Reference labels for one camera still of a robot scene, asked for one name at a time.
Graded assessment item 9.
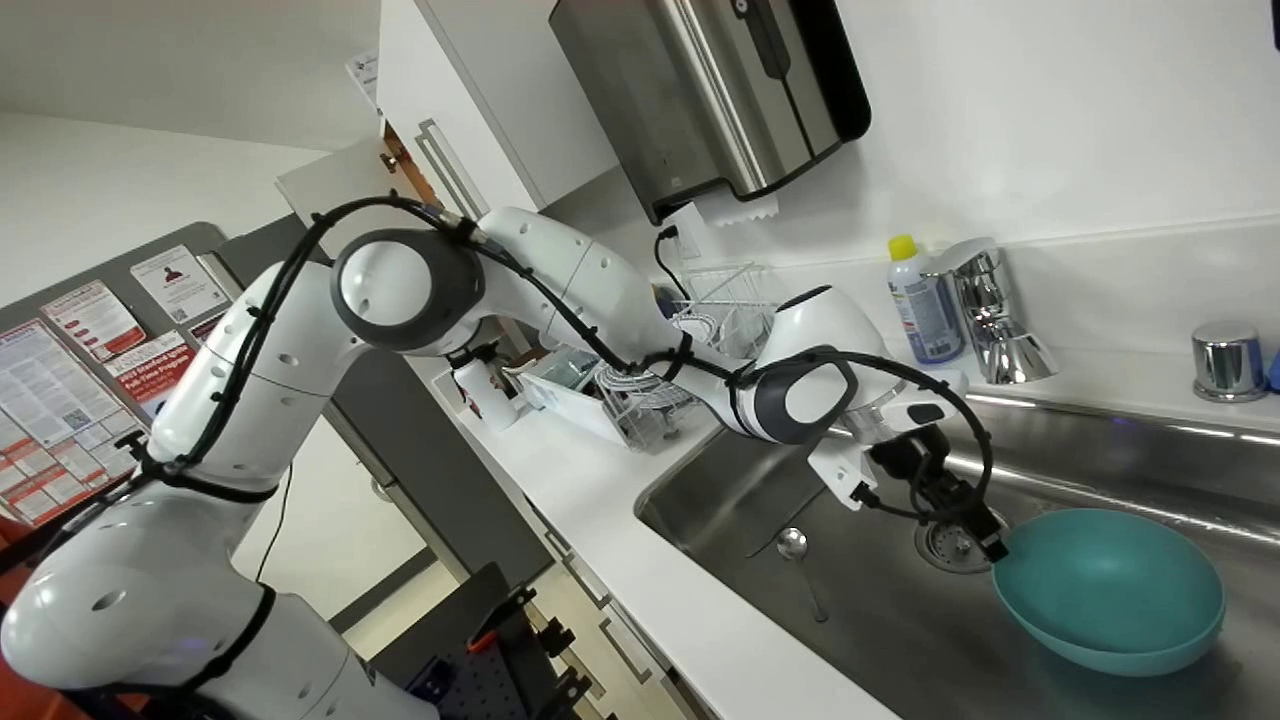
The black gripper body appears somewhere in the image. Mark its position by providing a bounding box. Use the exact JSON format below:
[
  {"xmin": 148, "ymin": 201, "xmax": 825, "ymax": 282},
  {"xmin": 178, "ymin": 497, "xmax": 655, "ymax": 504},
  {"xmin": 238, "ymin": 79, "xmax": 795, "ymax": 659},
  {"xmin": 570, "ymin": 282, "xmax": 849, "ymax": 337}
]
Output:
[{"xmin": 870, "ymin": 427, "xmax": 963, "ymax": 517}]

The teal bowl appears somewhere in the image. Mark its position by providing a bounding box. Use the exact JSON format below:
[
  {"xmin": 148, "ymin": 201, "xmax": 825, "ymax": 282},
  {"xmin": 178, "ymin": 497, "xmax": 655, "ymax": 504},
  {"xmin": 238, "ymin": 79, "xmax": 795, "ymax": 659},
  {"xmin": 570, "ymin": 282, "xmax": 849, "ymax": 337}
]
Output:
[{"xmin": 990, "ymin": 508, "xmax": 1233, "ymax": 678}]

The round sink drain strainer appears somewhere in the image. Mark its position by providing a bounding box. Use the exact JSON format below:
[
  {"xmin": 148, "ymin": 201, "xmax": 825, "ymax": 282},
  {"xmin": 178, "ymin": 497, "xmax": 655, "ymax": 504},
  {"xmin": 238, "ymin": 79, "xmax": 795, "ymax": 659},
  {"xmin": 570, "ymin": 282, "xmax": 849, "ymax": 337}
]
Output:
[{"xmin": 915, "ymin": 517, "xmax": 998, "ymax": 580}]

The stainless steel sink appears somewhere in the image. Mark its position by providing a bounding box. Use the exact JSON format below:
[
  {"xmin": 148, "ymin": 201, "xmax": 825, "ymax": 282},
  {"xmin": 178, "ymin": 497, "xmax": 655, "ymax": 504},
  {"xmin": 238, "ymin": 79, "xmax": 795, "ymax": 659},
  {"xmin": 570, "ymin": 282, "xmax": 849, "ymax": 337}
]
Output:
[{"xmin": 631, "ymin": 391, "xmax": 1280, "ymax": 720}]

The metal spoon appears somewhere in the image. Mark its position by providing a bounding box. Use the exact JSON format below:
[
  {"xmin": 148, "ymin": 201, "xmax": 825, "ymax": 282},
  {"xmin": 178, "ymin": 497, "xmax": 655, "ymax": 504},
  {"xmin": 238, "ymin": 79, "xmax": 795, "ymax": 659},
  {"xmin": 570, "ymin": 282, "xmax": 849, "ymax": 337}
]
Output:
[{"xmin": 778, "ymin": 521, "xmax": 832, "ymax": 628}]

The blue soap bottle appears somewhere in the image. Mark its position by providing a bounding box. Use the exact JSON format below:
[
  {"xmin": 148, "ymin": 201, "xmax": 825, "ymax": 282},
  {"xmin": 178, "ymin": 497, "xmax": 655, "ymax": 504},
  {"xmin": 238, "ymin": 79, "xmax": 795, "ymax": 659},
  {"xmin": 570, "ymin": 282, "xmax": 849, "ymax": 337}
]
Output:
[{"xmin": 883, "ymin": 230, "xmax": 971, "ymax": 373}]

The chrome faucet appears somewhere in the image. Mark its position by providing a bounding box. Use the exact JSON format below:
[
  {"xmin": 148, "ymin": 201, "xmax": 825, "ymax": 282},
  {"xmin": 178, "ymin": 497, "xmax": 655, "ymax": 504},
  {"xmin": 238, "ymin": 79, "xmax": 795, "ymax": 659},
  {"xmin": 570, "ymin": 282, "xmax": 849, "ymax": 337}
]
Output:
[{"xmin": 934, "ymin": 234, "xmax": 1060, "ymax": 391}]

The chrome faucet knob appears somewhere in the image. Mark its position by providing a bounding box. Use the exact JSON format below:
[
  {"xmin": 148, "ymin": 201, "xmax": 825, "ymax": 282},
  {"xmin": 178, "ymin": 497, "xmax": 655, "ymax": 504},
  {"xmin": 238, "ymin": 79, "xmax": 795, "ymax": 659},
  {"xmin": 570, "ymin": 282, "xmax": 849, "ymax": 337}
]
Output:
[{"xmin": 1188, "ymin": 318, "xmax": 1274, "ymax": 409}]

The clear plastic container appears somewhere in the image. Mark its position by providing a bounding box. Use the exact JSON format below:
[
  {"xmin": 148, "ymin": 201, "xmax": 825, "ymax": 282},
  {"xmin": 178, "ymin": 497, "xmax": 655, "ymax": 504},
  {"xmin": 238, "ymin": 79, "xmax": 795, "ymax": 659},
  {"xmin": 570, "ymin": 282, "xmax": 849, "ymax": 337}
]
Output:
[{"xmin": 517, "ymin": 369, "xmax": 631, "ymax": 451}]

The base cabinet with drawers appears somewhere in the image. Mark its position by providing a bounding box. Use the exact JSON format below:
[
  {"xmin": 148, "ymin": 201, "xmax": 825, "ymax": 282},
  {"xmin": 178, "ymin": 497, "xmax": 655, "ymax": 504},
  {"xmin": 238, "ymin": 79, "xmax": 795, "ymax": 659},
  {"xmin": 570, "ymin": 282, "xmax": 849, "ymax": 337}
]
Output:
[{"xmin": 514, "ymin": 497, "xmax": 713, "ymax": 720}]

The steel paper towel dispenser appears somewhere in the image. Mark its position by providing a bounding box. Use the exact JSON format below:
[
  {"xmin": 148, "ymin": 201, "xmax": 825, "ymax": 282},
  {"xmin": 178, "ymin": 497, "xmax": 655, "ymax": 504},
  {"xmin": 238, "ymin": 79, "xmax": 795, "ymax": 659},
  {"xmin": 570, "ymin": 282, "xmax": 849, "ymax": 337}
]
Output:
[{"xmin": 550, "ymin": 0, "xmax": 875, "ymax": 229}]

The black equipment stand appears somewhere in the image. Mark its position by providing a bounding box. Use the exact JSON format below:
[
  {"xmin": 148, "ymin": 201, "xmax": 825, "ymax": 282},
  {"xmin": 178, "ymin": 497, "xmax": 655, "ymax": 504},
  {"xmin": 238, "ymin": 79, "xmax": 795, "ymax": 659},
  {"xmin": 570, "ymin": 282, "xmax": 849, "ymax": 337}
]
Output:
[{"xmin": 370, "ymin": 559, "xmax": 606, "ymax": 720}]

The white sheet black figure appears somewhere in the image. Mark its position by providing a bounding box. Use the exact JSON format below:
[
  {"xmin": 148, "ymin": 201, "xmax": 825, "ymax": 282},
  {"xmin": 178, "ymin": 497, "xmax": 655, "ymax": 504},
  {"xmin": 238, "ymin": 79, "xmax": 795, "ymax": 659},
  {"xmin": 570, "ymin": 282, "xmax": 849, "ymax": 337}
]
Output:
[{"xmin": 127, "ymin": 240, "xmax": 238, "ymax": 327}]

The red white poster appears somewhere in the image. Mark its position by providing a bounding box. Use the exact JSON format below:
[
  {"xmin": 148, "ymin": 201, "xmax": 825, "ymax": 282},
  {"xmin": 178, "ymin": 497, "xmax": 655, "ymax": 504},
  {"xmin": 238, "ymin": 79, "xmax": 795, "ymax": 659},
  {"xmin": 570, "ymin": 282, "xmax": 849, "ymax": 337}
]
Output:
[
  {"xmin": 105, "ymin": 327, "xmax": 204, "ymax": 415},
  {"xmin": 38, "ymin": 275, "xmax": 148, "ymax": 363}
]

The large red poster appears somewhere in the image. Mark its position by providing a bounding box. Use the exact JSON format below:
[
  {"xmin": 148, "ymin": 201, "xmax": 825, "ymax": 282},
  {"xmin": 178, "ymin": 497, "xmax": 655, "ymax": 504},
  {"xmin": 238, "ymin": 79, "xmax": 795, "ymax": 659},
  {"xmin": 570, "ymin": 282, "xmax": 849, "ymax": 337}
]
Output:
[{"xmin": 0, "ymin": 315, "xmax": 145, "ymax": 533}]

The white wire dish rack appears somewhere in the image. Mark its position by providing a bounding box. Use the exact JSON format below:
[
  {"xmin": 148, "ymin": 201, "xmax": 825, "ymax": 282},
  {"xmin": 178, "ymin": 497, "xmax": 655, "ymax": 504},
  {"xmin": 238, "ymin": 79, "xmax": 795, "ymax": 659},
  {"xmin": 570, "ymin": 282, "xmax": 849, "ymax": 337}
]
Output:
[{"xmin": 592, "ymin": 256, "xmax": 789, "ymax": 451}]

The black power cord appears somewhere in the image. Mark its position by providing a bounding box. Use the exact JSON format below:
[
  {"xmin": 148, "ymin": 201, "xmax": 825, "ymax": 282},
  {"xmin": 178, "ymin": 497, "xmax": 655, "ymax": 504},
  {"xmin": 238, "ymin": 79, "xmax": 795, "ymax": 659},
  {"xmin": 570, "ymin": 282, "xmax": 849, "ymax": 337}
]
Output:
[{"xmin": 648, "ymin": 220, "xmax": 698, "ymax": 305}]

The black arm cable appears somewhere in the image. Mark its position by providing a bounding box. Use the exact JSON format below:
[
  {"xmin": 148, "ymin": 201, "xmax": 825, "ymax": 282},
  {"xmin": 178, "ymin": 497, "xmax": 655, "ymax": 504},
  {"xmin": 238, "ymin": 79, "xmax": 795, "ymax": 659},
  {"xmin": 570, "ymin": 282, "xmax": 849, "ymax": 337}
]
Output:
[{"xmin": 124, "ymin": 196, "xmax": 1001, "ymax": 533}]

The long cabinet handle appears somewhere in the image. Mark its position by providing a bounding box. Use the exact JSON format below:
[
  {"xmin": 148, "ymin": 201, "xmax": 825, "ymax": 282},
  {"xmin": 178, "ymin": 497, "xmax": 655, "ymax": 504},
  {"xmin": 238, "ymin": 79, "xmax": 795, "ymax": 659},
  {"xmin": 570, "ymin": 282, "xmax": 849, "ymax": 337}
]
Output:
[{"xmin": 412, "ymin": 115, "xmax": 486, "ymax": 224}]

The white wall cabinet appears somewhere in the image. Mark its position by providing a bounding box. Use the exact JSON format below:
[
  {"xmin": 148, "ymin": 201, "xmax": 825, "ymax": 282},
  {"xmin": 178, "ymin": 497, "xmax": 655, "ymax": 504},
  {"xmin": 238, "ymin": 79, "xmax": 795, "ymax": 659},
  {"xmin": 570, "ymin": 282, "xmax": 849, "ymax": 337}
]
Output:
[{"xmin": 378, "ymin": 0, "xmax": 625, "ymax": 224}]

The thin black hanging cable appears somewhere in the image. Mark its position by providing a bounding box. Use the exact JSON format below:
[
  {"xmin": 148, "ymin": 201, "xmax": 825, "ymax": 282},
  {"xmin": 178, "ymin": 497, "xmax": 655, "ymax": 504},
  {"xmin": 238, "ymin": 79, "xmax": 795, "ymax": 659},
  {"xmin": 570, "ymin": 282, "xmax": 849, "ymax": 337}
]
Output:
[{"xmin": 254, "ymin": 464, "xmax": 296, "ymax": 593}]

